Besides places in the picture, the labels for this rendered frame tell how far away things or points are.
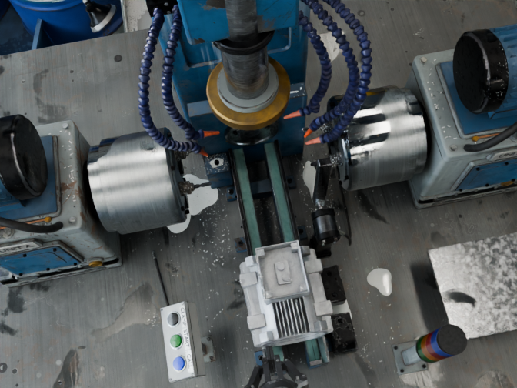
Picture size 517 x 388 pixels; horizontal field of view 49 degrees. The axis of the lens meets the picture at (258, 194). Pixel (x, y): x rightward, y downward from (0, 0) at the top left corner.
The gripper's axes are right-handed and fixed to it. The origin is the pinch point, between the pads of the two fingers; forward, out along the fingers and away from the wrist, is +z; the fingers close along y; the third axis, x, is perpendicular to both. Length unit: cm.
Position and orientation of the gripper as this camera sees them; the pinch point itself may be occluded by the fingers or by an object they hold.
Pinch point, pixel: (271, 359)
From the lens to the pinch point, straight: 129.6
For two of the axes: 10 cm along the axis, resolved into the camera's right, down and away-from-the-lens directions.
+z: -0.5, -1.5, 9.9
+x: 1.8, 9.7, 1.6
